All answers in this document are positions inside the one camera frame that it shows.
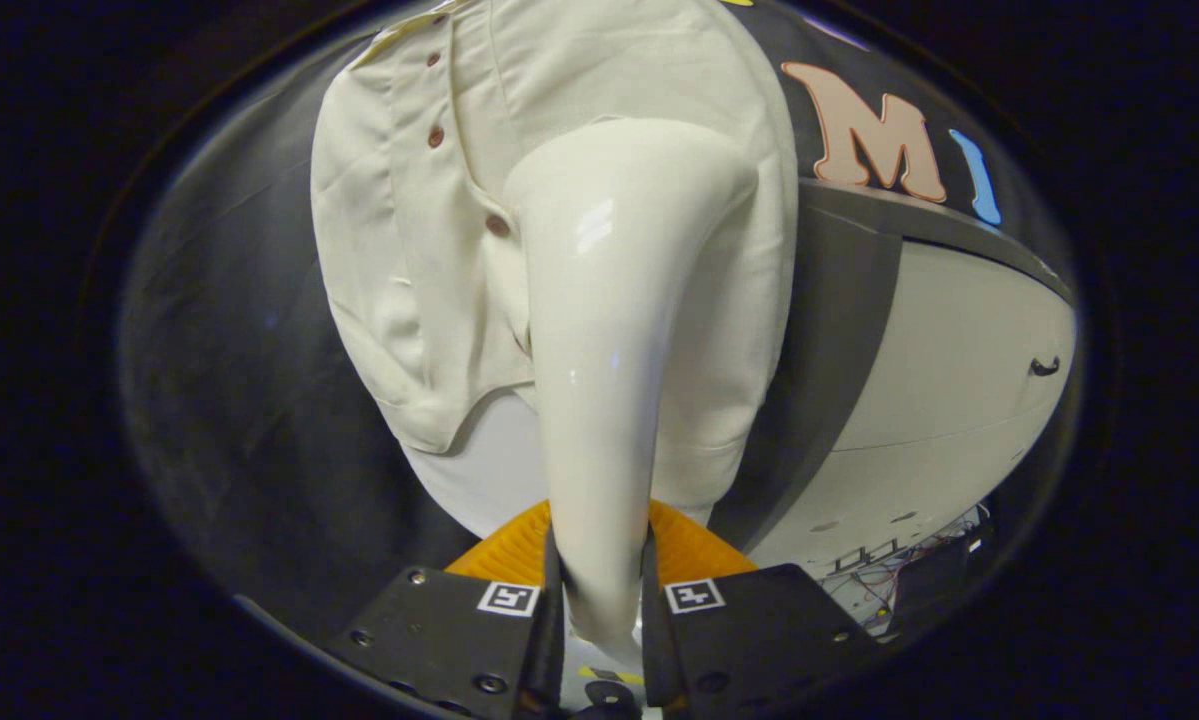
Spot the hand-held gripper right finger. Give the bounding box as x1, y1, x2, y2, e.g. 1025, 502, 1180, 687
641, 500, 885, 717

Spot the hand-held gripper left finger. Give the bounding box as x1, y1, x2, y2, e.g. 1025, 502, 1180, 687
324, 500, 566, 720

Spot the white garment steamer head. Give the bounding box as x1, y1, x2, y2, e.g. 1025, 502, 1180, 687
504, 118, 760, 661

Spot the cream button shirt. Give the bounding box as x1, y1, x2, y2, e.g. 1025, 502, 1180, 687
311, 0, 800, 516

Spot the white steamer ironing board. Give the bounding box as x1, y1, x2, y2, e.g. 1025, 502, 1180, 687
399, 388, 720, 541

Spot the grey cabinet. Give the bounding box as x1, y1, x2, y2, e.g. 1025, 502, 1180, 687
709, 180, 1078, 581

